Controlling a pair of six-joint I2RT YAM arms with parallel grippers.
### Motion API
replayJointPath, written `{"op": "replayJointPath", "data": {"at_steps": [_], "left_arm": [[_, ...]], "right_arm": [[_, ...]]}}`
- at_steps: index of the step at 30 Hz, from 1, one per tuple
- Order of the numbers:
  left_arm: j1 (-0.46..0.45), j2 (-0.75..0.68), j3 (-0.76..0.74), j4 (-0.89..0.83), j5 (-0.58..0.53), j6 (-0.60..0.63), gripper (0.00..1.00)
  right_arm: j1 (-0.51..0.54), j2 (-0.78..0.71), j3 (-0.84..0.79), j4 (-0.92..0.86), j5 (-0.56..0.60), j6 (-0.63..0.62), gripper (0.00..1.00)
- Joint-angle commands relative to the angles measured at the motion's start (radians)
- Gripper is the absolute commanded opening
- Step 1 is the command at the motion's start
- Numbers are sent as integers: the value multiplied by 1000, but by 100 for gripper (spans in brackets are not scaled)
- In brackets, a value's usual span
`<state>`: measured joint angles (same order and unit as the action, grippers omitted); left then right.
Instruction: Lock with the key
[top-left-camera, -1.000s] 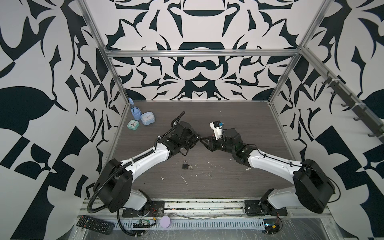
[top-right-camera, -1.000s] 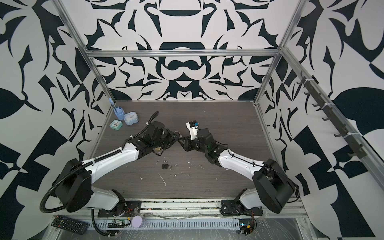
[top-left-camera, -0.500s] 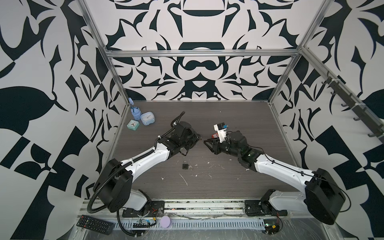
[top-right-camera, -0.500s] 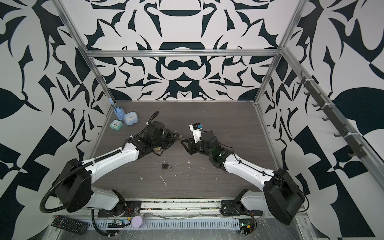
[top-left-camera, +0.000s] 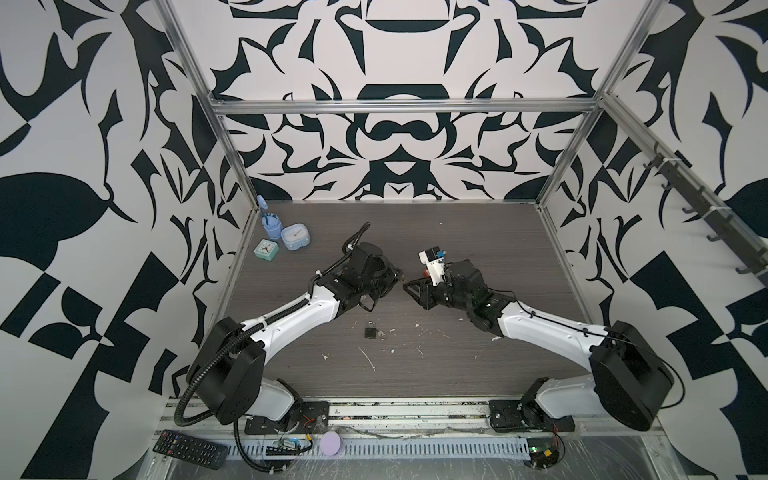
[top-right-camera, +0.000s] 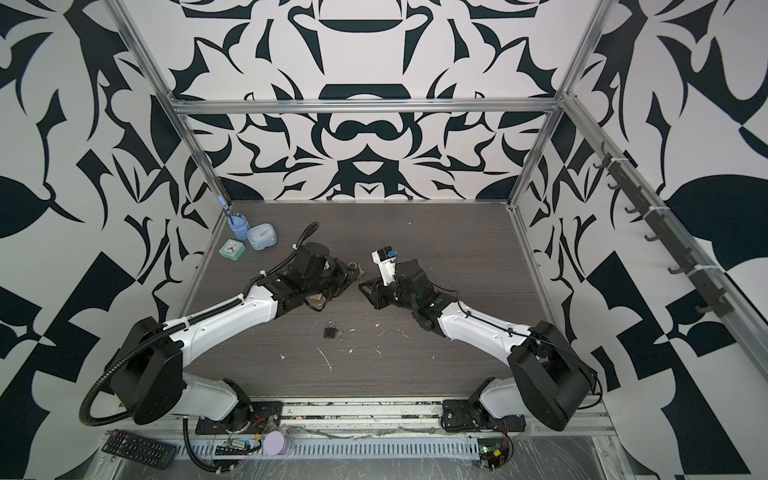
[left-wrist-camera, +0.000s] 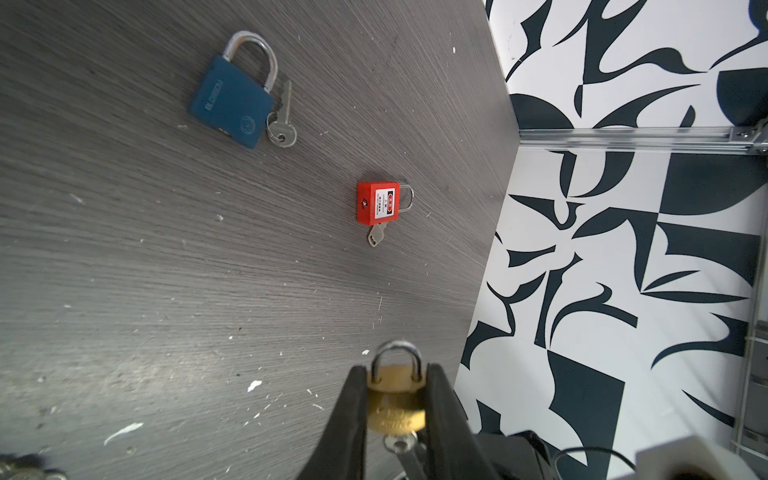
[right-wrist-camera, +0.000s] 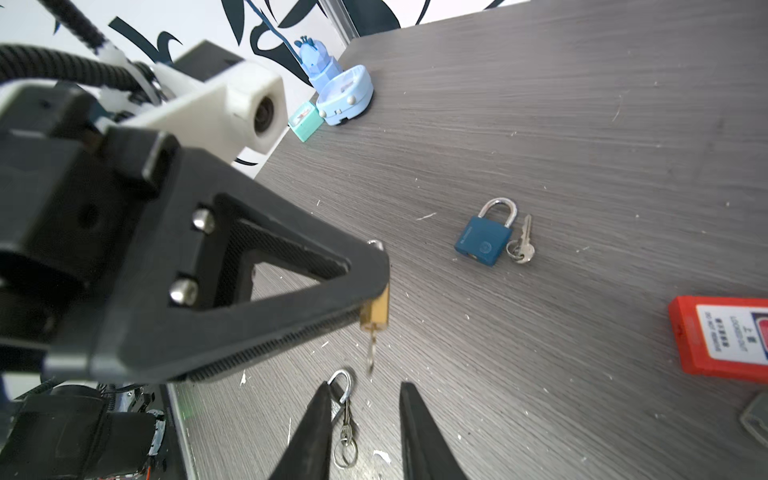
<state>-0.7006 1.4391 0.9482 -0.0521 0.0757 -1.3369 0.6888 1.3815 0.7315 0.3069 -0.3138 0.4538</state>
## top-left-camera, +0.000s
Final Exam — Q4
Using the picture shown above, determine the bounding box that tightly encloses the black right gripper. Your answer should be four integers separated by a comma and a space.
402, 274, 474, 315

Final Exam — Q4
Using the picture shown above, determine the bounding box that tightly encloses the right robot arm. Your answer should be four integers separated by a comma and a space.
403, 259, 682, 432

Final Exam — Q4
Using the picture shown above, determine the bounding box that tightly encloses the black remote control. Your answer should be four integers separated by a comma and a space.
153, 430, 229, 470

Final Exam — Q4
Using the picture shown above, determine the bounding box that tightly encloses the aluminium frame corner post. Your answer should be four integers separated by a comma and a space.
153, 0, 259, 210

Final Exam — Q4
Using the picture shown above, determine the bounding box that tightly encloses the small black padlock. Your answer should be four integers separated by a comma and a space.
364, 322, 379, 340

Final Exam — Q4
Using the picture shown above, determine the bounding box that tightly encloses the wall hook rack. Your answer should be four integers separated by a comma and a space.
643, 142, 767, 286

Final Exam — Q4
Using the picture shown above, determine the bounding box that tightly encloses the green small clock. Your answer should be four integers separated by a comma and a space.
253, 239, 279, 261

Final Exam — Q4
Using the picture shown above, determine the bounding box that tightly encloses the purple round disc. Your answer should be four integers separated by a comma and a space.
320, 431, 344, 458

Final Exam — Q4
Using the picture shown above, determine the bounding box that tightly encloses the blue pen holder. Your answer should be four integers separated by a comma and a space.
256, 195, 283, 241

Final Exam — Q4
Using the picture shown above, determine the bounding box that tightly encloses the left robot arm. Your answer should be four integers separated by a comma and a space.
173, 223, 402, 474

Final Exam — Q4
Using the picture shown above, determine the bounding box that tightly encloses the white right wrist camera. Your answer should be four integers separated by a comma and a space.
418, 246, 446, 286

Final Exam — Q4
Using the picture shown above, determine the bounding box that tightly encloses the green circuit board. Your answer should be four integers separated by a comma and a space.
265, 437, 314, 456

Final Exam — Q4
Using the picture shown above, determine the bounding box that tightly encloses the white cable duct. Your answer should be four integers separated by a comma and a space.
243, 437, 530, 461

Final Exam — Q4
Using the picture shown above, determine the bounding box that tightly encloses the light blue alarm clock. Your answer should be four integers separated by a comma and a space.
280, 223, 311, 251

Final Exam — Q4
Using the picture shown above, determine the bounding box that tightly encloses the right electronics board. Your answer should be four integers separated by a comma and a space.
524, 433, 566, 470

